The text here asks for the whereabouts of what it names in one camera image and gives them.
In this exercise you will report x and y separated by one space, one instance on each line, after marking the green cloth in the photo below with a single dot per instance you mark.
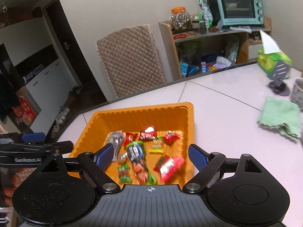
279 115

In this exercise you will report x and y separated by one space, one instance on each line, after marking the green candy packet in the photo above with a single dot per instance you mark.
124 172

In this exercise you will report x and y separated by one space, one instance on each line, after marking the red gold-emblem snack packet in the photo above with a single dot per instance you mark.
171 137

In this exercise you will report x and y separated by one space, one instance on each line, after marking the orange lid plastic jar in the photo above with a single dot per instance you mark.
180 19

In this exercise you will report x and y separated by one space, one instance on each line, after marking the grey phone stand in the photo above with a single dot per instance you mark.
280 75

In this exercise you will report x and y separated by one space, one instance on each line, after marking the person's left hand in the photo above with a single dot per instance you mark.
16 178

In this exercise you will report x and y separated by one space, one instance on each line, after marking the small glass jar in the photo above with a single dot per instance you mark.
199 26

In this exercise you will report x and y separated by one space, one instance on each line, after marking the orange plastic tray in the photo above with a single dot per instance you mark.
99 123

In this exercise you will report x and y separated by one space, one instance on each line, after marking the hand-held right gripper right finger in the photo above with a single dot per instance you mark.
197 156

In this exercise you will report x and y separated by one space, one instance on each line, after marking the yellow candy packet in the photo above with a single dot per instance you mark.
157 146

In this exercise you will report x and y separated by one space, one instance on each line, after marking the green snack bag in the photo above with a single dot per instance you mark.
206 11

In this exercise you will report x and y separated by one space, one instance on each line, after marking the white plastic bag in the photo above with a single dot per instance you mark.
232 49

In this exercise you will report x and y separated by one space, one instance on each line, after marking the teal toaster oven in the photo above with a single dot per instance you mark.
239 7

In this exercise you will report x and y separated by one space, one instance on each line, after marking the large red candy packet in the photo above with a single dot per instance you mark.
169 167

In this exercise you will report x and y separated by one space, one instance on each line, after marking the green tissue box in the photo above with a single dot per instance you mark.
272 60

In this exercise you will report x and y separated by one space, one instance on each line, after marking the black striped shoe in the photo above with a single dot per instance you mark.
5 216

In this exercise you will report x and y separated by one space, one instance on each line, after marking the grey snack packet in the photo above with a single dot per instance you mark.
116 139

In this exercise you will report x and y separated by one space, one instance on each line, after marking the wooden shelf unit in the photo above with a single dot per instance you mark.
168 47

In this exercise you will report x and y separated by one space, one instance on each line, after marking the dark red candy packet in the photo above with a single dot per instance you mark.
148 134

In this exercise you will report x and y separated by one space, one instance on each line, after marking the clear brown candy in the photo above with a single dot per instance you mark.
122 159

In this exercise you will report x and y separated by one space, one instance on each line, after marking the small red candy packet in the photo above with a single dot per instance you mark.
129 138

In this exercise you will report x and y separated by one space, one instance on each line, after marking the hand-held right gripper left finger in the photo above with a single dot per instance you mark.
106 156

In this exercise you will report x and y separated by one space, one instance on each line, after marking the patterned mug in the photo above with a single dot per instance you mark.
297 94

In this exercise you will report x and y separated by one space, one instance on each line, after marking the red gift bag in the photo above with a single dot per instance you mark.
23 110

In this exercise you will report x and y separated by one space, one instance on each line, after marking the long green snack packet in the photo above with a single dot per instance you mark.
138 163

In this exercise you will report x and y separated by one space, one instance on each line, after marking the white tea set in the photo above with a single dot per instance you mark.
62 119

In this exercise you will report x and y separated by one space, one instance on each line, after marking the blue packets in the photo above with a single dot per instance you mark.
189 69

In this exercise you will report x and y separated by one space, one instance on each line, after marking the white cabinet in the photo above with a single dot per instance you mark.
47 82

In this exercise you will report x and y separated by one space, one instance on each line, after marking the beige quilted chair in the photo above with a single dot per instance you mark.
130 59

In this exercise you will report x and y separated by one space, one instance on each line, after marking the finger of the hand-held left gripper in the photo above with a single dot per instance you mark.
33 137
60 146

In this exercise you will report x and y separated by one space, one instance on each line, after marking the white security camera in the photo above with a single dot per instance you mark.
4 7

